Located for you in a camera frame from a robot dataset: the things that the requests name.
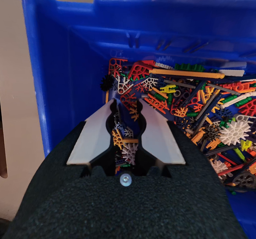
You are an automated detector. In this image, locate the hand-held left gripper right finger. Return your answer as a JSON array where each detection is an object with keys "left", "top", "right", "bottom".
[{"left": 135, "top": 98, "right": 186, "bottom": 176}]

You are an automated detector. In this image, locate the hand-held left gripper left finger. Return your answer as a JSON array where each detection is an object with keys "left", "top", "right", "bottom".
[{"left": 66, "top": 98, "right": 117, "bottom": 176}]

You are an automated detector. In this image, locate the blue plastic bin with tag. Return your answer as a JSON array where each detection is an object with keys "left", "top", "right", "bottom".
[{"left": 20, "top": 0, "right": 256, "bottom": 239}]

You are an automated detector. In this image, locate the pile of colourful construction pieces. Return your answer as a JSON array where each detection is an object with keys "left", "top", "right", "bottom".
[{"left": 100, "top": 58, "right": 256, "bottom": 195}]

